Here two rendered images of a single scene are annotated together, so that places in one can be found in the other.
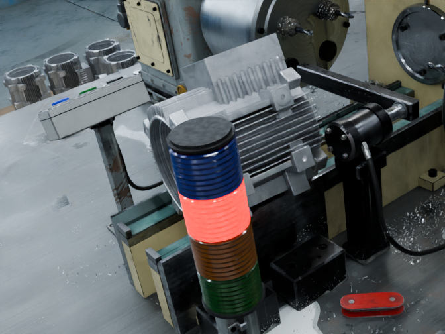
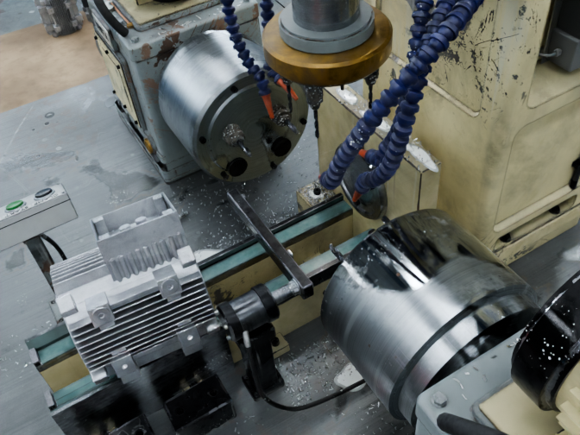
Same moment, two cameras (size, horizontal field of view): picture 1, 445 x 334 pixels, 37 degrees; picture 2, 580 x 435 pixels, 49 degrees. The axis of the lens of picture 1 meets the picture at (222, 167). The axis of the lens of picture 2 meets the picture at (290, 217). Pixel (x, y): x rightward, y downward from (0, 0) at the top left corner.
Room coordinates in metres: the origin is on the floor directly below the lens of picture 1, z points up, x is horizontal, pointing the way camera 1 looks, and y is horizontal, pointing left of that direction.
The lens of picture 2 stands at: (0.26, -0.31, 1.80)
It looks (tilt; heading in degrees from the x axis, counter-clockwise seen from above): 46 degrees down; 4
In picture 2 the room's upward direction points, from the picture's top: 7 degrees counter-clockwise
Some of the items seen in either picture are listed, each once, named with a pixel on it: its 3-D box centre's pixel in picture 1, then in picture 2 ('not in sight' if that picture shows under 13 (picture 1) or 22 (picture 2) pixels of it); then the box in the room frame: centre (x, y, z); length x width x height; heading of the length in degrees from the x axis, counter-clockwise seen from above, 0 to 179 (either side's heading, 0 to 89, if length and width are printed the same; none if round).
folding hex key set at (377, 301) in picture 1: (371, 305); not in sight; (0.68, -0.17, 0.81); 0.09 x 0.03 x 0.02; 79
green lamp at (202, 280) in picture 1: (230, 279); not in sight; (0.50, 0.01, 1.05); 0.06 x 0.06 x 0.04
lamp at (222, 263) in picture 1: (222, 242); not in sight; (0.50, 0.01, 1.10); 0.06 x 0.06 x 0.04
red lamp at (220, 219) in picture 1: (214, 203); not in sight; (0.50, 0.01, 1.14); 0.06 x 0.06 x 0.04
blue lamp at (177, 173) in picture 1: (206, 161); not in sight; (0.50, 0.01, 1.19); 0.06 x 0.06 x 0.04
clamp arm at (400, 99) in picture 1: (352, 89); (267, 240); (0.95, -0.23, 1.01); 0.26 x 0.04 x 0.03; 29
